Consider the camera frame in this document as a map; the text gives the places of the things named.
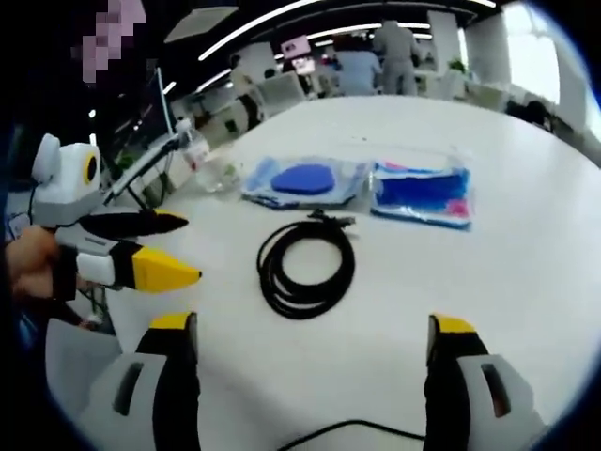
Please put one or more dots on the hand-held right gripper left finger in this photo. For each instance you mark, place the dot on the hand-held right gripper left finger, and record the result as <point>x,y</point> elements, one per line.
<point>174,404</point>

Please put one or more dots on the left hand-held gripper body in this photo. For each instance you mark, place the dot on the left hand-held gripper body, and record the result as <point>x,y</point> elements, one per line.
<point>66,188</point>

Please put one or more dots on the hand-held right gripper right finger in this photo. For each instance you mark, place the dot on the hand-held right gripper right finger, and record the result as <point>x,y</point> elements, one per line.
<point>451,409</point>

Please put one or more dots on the clear plastic water bottle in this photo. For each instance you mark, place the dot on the clear plastic water bottle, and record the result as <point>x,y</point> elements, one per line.
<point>195,152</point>

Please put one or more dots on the wet wipes pack blue lid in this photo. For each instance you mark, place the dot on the wet wipes pack blue lid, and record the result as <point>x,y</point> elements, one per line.
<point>300,181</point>

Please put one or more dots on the blue tissue pack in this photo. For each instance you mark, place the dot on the blue tissue pack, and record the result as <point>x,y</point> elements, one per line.
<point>418,192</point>

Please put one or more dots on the person's left hand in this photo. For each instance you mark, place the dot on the person's left hand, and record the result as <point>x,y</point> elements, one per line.
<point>33,263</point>

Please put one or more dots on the black laptop stand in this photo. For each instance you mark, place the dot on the black laptop stand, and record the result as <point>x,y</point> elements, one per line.
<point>145,192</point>

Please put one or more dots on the open laptop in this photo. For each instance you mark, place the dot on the open laptop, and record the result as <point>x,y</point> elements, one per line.
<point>141,162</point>

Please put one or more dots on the white table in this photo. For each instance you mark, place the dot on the white table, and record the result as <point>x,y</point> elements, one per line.
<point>422,282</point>

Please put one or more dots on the ceiling air conditioner unit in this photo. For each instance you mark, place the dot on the ceiling air conditioner unit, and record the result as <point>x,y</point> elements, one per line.
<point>202,26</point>

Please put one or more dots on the pink lit monitor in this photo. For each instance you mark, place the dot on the pink lit monitor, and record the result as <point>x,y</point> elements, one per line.
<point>296,48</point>

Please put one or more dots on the ceiling light strip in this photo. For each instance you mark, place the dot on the ceiling light strip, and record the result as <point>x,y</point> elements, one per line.
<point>282,21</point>

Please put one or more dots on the black office chair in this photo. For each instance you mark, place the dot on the black office chair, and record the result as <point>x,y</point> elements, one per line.
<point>530,113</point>

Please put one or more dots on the green potted plant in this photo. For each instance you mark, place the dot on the green potted plant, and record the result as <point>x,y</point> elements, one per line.
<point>456,65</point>

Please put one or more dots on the large bright window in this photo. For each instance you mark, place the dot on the large bright window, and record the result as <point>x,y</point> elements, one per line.
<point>533,51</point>

